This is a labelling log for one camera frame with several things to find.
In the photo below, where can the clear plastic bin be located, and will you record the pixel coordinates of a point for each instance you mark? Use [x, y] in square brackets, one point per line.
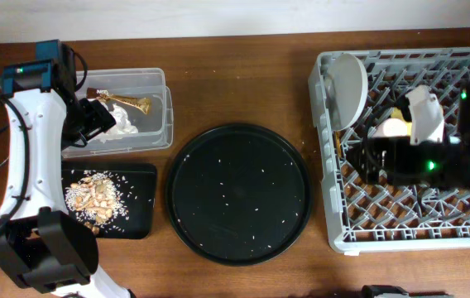
[155, 128]

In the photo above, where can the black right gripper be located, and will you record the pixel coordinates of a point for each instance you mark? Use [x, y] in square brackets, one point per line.
[398, 150]

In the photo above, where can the grey dishwasher rack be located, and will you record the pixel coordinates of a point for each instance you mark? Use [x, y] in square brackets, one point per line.
[385, 218]

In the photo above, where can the food scraps and rice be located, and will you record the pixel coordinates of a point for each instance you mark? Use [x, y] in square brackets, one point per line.
[96, 200]

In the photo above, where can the gold coffee sachet wrapper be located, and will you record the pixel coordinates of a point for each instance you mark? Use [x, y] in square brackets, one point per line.
[102, 95]

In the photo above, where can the black rectangular tray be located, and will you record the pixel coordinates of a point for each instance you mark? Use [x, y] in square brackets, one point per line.
[142, 179]

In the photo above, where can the grey plate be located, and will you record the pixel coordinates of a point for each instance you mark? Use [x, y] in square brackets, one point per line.
[346, 85]

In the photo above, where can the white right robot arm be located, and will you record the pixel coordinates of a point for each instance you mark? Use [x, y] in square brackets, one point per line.
[463, 130]

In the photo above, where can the round black serving tray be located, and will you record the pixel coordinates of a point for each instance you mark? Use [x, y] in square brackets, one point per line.
[238, 194]

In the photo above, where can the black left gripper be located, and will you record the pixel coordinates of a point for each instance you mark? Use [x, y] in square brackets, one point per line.
[100, 122]

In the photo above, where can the large white tissue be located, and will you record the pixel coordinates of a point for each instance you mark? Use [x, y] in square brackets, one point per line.
[122, 128]

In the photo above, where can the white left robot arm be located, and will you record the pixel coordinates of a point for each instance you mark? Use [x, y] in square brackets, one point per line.
[41, 246]

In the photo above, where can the pink cup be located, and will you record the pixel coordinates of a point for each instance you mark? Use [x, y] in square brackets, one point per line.
[392, 127]

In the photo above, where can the yellow bowl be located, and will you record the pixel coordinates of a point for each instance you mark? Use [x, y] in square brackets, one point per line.
[397, 114]

